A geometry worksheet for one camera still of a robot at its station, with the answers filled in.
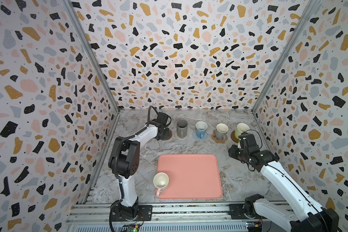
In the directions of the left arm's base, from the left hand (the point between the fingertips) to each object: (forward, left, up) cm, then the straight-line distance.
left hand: (166, 131), depth 97 cm
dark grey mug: (+2, -11, +1) cm, 11 cm away
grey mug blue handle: (+5, -24, -2) cm, 25 cm away
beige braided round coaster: (+1, -7, -8) cm, 11 cm away
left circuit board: (-52, +14, -8) cm, 54 cm away
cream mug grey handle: (+2, -38, -1) cm, 38 cm away
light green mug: (+2, -51, 0) cm, 51 cm away
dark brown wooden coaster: (+3, -2, -9) cm, 10 cm away
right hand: (-17, -38, +8) cm, 42 cm away
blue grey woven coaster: (+2, -20, -9) cm, 22 cm away
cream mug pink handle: (-30, +2, -5) cm, 31 cm away
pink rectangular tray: (-28, -16, -6) cm, 32 cm away
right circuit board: (-52, -46, -9) cm, 70 cm away
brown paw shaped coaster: (-2, -37, -8) cm, 38 cm away
